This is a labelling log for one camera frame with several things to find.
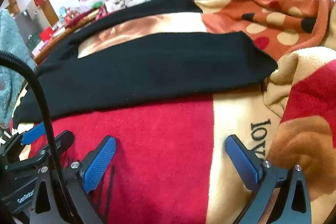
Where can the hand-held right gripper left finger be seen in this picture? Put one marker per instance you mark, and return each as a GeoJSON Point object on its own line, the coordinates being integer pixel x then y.
{"type": "Point", "coordinates": [99, 163]}

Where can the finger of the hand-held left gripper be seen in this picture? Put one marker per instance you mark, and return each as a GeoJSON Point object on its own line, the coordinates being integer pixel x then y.
{"type": "Point", "coordinates": [34, 132]}
{"type": "Point", "coordinates": [61, 141]}

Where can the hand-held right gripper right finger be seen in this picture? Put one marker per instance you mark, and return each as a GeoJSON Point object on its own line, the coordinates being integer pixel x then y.
{"type": "Point", "coordinates": [244, 166]}

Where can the black pants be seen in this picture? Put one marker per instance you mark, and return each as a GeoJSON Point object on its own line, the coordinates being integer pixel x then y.
{"type": "Point", "coordinates": [157, 69]}

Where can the red and cream printed blanket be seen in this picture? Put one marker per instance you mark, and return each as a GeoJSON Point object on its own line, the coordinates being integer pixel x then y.
{"type": "Point", "coordinates": [162, 148]}

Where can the wooden table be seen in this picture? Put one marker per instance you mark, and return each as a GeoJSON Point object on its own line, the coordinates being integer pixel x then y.
{"type": "Point", "coordinates": [56, 40]}

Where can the grey-blue fuzzy cloth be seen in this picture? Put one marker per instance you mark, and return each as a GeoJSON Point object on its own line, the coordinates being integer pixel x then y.
{"type": "Point", "coordinates": [13, 37]}

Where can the red box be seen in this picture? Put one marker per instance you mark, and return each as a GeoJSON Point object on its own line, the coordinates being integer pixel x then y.
{"type": "Point", "coordinates": [48, 33]}

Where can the colourful toy figurines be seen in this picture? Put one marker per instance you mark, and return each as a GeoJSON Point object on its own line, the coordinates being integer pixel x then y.
{"type": "Point", "coordinates": [67, 13]}

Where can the small green object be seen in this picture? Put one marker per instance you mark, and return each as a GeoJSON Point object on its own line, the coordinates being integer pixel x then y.
{"type": "Point", "coordinates": [98, 4]}

